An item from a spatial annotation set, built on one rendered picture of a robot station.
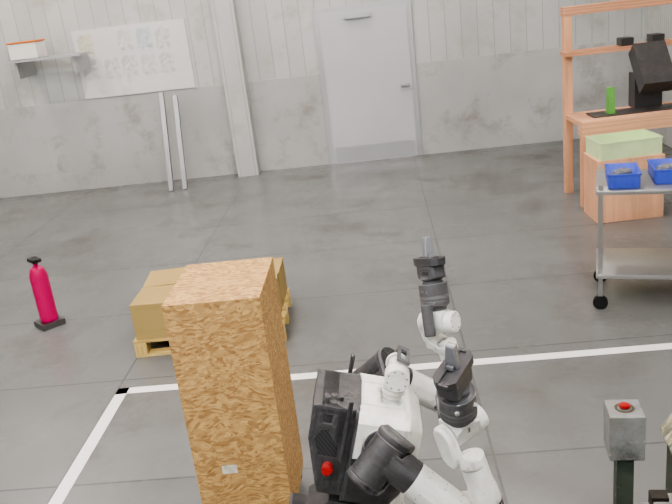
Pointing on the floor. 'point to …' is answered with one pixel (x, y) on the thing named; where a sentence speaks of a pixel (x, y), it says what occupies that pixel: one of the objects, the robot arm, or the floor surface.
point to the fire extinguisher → (43, 297)
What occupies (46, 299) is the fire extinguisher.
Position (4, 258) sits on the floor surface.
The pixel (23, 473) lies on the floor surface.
